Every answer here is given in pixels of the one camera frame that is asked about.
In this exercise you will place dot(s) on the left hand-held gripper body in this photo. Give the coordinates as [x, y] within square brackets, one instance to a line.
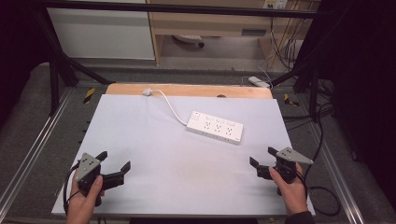
[86, 168]

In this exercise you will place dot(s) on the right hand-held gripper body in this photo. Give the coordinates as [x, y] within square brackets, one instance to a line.
[288, 161]

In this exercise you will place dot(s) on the person's right hand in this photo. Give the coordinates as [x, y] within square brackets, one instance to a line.
[291, 196]

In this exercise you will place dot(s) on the person's left hand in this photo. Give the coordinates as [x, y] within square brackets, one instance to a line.
[82, 202]

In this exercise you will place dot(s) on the white table mat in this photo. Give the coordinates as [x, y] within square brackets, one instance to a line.
[174, 174]

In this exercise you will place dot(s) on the yellow black tape strip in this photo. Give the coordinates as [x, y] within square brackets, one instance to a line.
[289, 100]
[89, 95]

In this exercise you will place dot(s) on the dark sleeve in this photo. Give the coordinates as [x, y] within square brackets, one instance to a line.
[300, 218]

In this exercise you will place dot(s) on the small white floor power strip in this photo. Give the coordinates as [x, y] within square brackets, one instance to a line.
[258, 81]

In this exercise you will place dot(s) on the white power plug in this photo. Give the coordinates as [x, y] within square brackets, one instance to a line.
[147, 91]

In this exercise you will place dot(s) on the black metal stand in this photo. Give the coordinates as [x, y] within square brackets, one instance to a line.
[57, 68]
[313, 84]

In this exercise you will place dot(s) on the wooden table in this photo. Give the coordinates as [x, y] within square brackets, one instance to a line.
[186, 90]

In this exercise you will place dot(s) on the dark curtain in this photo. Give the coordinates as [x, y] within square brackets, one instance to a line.
[17, 46]
[364, 77]

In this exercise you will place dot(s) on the white cabinet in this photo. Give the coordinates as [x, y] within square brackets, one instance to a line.
[102, 34]

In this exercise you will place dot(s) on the white chair base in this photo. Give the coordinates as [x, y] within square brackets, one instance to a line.
[190, 39]

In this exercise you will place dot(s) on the wooden desk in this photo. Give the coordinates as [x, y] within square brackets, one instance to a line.
[211, 23]

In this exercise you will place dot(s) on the aluminium rail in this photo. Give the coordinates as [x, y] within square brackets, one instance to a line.
[34, 146]
[337, 180]

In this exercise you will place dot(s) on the white wall socket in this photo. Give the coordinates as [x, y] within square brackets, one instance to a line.
[275, 3]

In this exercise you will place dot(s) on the black frame crossbar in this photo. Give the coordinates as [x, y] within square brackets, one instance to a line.
[186, 8]

